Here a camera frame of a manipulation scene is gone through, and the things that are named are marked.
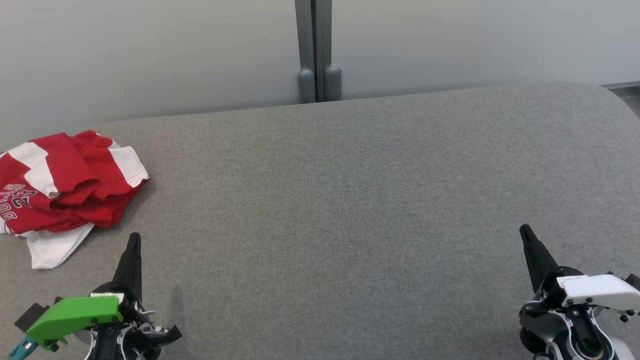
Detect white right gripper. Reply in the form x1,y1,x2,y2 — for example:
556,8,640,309
519,224,640,360

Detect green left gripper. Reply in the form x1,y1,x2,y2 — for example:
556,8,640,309
27,232,182,360

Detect red and white jersey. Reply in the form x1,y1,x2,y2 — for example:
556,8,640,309
20,222,96,270

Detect red shorts with white stripe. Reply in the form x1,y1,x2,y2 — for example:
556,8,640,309
0,131,150,236

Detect white partition panel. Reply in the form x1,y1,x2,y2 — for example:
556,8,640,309
0,0,303,151
330,0,640,101

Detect left camera cable teal plug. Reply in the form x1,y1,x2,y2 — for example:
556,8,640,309
7,335,39,360

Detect grey partition post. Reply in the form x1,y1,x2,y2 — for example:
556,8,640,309
294,0,343,104

